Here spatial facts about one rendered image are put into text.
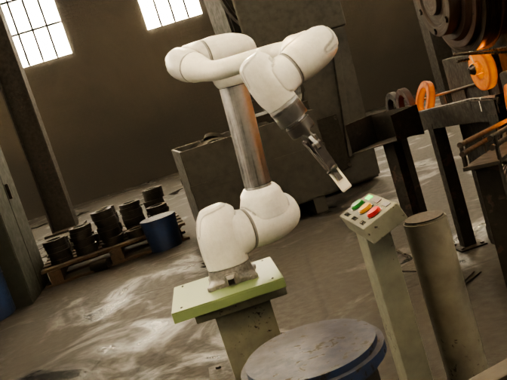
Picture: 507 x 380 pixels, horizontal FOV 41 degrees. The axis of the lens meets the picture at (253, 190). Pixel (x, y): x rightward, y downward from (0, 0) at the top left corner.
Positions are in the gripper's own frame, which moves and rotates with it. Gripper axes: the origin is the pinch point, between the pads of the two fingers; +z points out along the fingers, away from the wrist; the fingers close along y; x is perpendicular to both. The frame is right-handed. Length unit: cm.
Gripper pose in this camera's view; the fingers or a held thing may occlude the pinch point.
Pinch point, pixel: (339, 179)
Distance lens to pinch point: 186.9
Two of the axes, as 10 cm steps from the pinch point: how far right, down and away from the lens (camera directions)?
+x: -7.8, 6.2, -0.3
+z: 6.1, 7.8, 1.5
